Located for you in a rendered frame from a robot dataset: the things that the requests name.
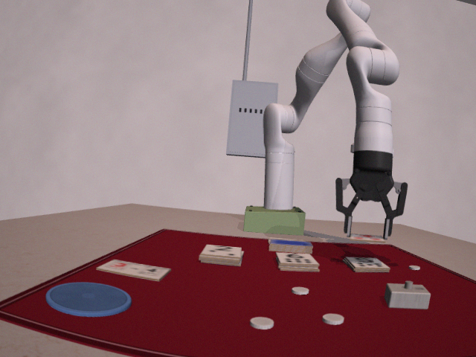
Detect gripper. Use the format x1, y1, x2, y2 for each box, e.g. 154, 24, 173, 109
335, 150, 409, 239

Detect blue-backed plywood card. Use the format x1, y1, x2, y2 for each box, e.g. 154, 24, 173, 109
346, 234, 387, 244

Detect white card pile five pips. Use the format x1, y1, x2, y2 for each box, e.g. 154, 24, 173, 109
342, 256, 391, 274

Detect blue-backed card stock pile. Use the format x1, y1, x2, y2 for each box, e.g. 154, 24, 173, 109
268, 238, 313, 254

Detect white card pile six pips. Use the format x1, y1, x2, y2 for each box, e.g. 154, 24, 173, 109
275, 251, 321, 273

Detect white card pile two pips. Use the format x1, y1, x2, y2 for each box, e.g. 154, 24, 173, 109
198, 244, 245, 267

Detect pale wide rule card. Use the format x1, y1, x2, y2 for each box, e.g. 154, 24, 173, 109
95, 259, 173, 283

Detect grey block with peg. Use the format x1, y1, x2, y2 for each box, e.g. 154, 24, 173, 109
384, 280, 431, 310

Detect grey thin pole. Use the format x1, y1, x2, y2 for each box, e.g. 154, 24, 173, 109
242, 0, 254, 81

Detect red felt mat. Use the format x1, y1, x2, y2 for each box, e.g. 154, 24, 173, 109
0, 228, 476, 357

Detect blue flat disc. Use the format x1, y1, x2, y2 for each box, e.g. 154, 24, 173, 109
45, 281, 133, 318

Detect pale beige stone table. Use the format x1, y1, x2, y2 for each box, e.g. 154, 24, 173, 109
0, 203, 476, 357

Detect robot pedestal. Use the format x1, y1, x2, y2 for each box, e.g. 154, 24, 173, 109
243, 205, 306, 236

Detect grey wall cabinet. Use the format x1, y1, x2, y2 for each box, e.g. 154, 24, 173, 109
225, 79, 280, 160

